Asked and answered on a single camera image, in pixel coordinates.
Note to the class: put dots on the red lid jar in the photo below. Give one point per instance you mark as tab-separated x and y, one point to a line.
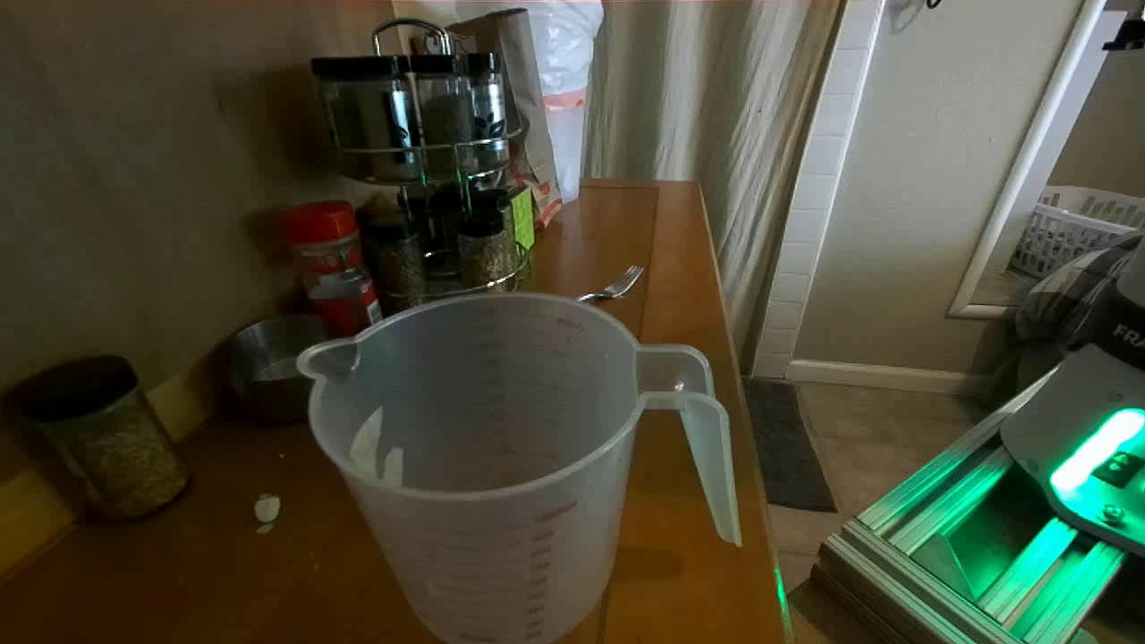
325	263

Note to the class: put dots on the glass spice jar black lid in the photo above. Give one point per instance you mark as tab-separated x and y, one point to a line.
483	251
363	113
487	100
446	110

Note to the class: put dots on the white paper scrap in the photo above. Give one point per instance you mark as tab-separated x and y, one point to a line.
267	509

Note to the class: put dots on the small glass spice jar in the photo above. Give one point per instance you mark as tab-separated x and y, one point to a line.
394	268

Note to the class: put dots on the small green box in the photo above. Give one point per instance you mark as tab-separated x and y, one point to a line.
523	218

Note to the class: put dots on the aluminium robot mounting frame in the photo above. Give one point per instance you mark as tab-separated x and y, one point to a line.
953	539

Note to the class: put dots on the tin can with label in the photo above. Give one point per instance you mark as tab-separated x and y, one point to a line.
112	453

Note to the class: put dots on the light grey curtain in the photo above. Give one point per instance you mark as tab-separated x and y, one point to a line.
718	119

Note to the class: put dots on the clear plastic measuring cup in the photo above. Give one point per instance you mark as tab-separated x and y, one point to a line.
478	478

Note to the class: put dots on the white laundry basket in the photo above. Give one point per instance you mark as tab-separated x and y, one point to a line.
1075	225

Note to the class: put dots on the small metal bowl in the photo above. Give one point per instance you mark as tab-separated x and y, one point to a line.
273	370

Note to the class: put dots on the white door frame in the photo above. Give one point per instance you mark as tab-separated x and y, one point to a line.
815	180

